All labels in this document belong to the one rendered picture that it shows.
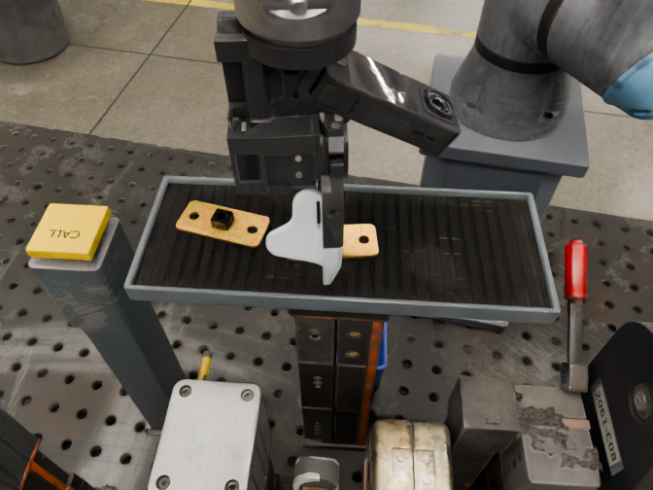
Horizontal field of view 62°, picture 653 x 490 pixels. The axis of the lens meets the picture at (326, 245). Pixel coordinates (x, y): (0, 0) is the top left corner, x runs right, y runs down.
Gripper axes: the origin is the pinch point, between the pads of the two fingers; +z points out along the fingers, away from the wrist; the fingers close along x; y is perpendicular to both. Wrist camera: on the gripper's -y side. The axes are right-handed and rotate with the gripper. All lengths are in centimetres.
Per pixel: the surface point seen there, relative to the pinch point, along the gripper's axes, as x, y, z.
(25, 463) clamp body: 11.4, 33.4, 22.8
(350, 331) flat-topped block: 3.5, -1.8, 12.0
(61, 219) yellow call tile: -4.4, 25.6, 1.8
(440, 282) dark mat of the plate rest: 4.9, -9.2, 1.9
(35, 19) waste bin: -221, 127, 96
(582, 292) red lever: 5.0, -22.8, 4.5
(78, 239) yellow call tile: -1.8, 23.4, 1.8
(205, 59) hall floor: -217, 50, 118
